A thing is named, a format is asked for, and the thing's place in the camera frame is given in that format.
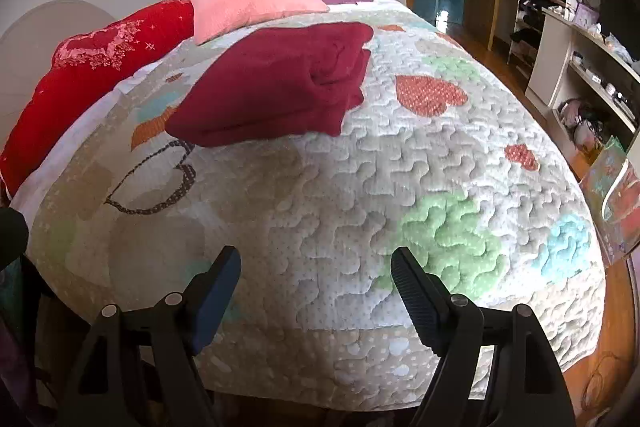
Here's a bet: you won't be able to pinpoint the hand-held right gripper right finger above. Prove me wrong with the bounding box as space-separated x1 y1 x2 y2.
390 246 577 427

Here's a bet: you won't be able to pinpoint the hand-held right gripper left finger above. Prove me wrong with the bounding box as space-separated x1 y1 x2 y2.
57 245 242 427

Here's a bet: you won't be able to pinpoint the maroon sweater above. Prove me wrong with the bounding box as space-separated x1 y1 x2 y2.
164 21 376 149

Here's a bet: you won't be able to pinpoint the white blanket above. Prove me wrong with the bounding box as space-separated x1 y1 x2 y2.
9 59 163 210

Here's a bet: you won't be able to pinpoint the heart patterned quilt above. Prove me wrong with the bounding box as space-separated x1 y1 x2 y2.
27 0 609 411

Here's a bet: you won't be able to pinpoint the red pillow with pink print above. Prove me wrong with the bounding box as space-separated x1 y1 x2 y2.
0 0 197 196

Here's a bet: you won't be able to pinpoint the white headboard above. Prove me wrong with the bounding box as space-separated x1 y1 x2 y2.
0 0 119 124

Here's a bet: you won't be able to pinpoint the colourful gift bag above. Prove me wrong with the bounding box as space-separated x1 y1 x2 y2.
579 136 640 269

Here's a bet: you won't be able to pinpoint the pink and black bags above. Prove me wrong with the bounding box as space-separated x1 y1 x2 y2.
557 99 610 154

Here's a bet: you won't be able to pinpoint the white shelf unit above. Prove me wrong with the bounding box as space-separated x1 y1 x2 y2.
525 9 640 178

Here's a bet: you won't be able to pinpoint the lilac box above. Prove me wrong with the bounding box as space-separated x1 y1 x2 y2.
572 2 602 28

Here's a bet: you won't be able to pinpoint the black television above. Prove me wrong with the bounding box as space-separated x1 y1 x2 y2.
599 0 640 58

